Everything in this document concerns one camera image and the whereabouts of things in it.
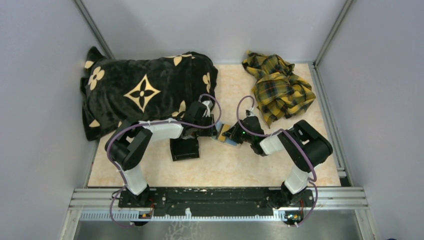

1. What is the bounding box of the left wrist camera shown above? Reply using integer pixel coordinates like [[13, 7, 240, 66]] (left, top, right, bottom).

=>
[[201, 100, 213, 117]]

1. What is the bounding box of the black floral plush blanket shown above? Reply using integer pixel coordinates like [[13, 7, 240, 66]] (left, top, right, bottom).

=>
[[80, 47, 219, 141]]

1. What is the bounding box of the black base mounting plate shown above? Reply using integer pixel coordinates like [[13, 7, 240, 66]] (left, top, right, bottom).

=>
[[118, 187, 314, 217]]

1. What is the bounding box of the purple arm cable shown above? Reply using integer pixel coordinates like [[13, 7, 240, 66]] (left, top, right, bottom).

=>
[[235, 95, 320, 228], [105, 93, 223, 229]]

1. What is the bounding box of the yellow plaid cloth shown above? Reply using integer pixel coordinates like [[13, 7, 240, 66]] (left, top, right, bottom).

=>
[[242, 50, 317, 127]]

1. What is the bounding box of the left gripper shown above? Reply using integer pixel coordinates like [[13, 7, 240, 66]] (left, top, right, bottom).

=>
[[193, 113, 219, 137]]

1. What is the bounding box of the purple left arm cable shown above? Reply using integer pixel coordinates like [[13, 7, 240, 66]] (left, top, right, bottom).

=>
[[105, 93, 223, 229]]

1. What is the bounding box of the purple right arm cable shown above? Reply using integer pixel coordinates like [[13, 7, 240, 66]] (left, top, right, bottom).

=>
[[235, 95, 320, 228]]

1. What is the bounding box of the aluminium front rail frame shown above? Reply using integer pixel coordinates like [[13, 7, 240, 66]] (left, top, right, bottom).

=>
[[68, 186, 369, 210]]

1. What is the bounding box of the white cable duct strip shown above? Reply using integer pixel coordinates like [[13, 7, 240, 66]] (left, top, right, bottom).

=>
[[79, 210, 288, 222]]

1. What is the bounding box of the black rectangular box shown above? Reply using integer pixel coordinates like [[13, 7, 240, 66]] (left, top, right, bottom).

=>
[[169, 138, 200, 162]]

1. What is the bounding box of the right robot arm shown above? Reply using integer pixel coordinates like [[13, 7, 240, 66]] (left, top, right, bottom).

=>
[[221, 116, 333, 208]]

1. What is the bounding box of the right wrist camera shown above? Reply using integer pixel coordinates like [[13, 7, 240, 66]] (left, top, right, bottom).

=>
[[245, 109, 256, 118]]

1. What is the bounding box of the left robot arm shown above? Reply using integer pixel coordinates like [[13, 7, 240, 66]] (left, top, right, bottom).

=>
[[104, 100, 217, 207]]

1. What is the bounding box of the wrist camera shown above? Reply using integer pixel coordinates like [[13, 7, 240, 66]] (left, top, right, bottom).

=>
[[201, 100, 213, 117], [245, 109, 256, 118]]

